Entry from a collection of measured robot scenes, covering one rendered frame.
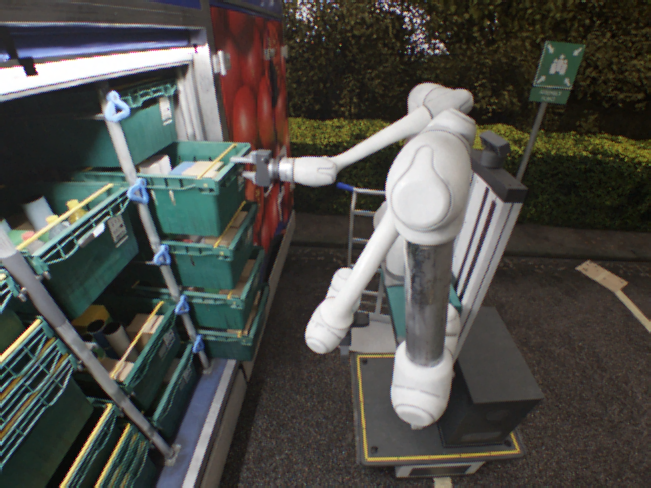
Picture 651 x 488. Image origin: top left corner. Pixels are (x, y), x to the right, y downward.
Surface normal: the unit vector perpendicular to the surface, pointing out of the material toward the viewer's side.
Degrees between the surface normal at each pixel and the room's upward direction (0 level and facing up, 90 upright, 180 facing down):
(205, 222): 90
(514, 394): 0
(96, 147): 91
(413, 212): 84
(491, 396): 0
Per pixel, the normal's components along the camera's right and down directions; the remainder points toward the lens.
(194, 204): -0.08, 0.62
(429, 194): -0.43, 0.44
